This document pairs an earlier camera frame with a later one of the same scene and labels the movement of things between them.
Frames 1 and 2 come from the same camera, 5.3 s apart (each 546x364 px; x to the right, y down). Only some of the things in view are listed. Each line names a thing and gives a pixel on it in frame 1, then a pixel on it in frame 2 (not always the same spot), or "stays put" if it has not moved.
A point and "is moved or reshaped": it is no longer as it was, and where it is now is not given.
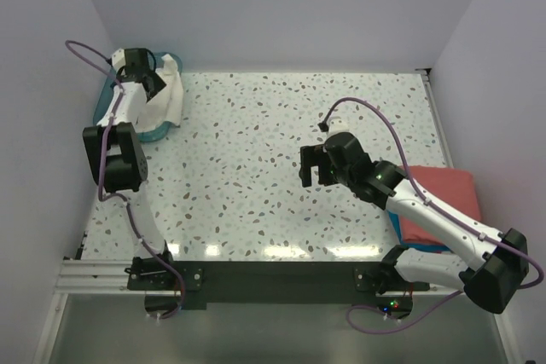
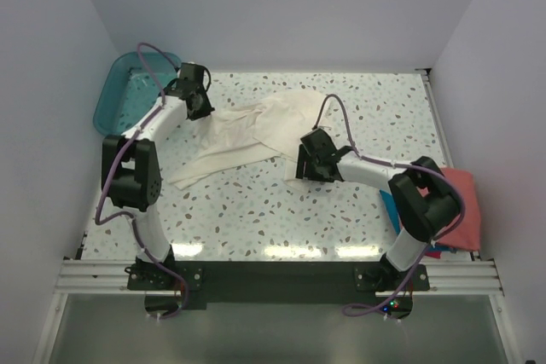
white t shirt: [166, 106] is moved or reshaped
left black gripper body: [154, 83] → [205, 109]
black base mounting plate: [272, 282] stays put
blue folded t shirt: [395, 218] stays put
